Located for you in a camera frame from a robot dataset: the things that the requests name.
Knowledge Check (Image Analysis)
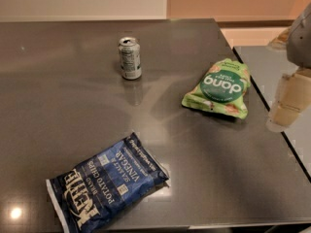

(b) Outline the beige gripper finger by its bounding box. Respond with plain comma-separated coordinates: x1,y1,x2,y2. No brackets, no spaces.
266,67,311,132
268,28,290,50

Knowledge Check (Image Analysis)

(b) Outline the green rice chip bag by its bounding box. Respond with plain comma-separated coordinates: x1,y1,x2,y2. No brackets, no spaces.
182,58,251,119

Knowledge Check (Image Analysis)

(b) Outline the blue kettle chip bag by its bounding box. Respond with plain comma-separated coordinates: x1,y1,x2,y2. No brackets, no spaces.
46,133,169,233

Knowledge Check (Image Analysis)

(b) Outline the grey side table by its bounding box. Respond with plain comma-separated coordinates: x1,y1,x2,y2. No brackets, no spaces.
233,46,311,179

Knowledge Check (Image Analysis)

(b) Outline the silver soda can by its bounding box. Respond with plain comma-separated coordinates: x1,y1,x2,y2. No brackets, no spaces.
119,37,142,80

